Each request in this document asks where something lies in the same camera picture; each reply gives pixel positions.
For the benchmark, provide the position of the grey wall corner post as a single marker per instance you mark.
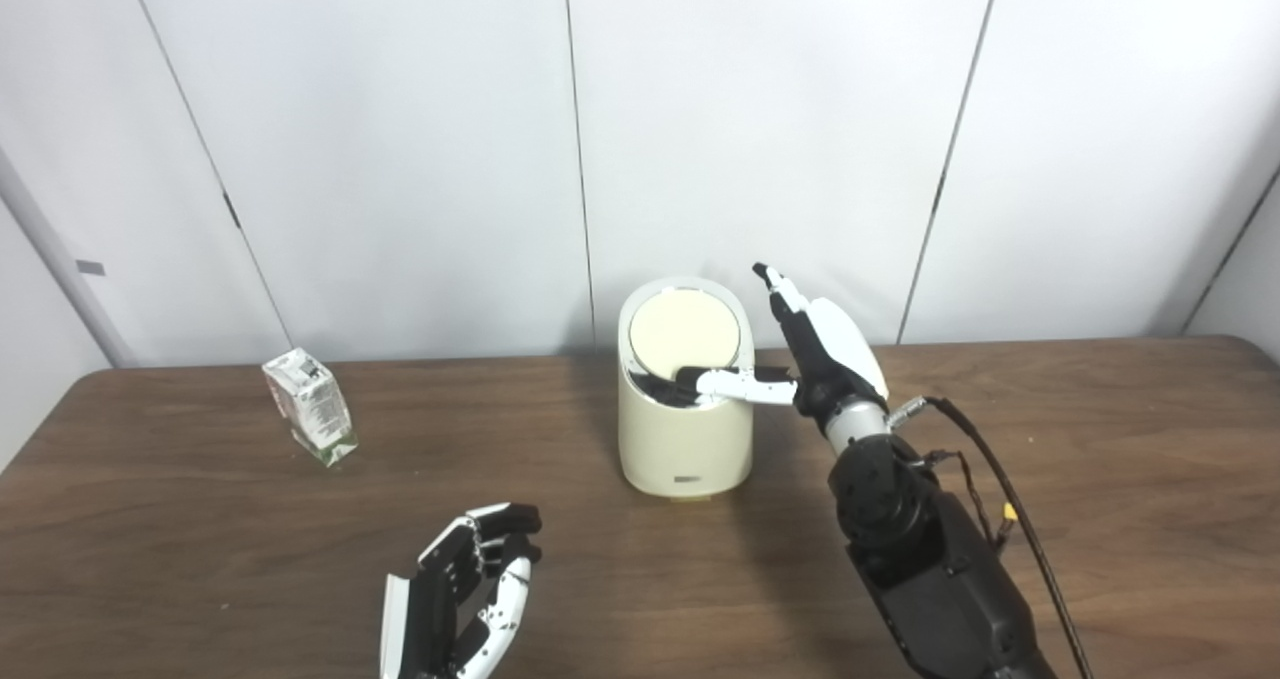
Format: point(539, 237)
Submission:
point(55, 254)

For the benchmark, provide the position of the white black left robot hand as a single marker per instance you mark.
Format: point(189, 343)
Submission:
point(440, 599)

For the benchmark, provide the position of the cream-colored desktop trash bin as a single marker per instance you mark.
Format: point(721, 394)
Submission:
point(683, 444)

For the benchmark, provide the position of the small grey post tag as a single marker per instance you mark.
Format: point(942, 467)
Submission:
point(90, 267)

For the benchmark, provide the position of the round cream bin lid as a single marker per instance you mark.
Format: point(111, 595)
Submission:
point(683, 327)

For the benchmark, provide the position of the small white milk carton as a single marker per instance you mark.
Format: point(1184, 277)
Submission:
point(310, 409)

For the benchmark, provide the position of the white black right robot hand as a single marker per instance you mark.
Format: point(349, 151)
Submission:
point(835, 349)

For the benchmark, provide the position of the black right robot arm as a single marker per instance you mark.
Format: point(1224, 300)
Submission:
point(930, 579)

